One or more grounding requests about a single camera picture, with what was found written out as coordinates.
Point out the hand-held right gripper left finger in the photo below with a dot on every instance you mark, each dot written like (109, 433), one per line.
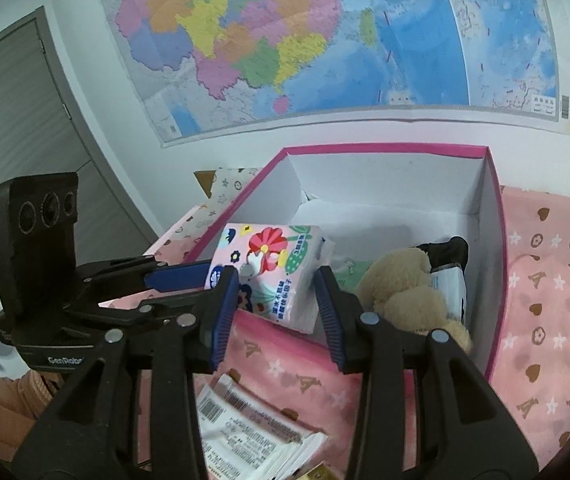
(225, 315)

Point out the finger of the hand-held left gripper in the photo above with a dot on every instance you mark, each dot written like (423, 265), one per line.
(180, 277)
(175, 302)

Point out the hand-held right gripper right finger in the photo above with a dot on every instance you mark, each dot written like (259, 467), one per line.
(330, 325)

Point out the green printed packet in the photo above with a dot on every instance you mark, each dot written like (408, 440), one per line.
(352, 272)

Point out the floral tissue pack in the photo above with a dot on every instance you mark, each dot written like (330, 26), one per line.
(270, 270)

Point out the beige plush bear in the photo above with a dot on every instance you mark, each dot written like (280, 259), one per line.
(405, 295)

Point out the white wet wipes pack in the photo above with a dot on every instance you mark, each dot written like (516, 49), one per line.
(245, 410)
(270, 460)

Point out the black glove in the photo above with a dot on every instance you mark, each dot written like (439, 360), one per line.
(445, 255)

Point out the yellow tissue pack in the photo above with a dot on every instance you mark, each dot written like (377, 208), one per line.
(325, 472)

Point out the pink cardboard box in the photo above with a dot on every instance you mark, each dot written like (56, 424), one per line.
(490, 260)

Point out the person's left forearm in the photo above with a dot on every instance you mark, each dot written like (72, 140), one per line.
(0, 410)

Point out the grey door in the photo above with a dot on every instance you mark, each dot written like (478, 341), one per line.
(30, 125)

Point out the pink printed bedsheet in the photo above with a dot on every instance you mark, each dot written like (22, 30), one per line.
(540, 285)

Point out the colourful wall map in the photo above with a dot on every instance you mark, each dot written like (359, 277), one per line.
(340, 35)

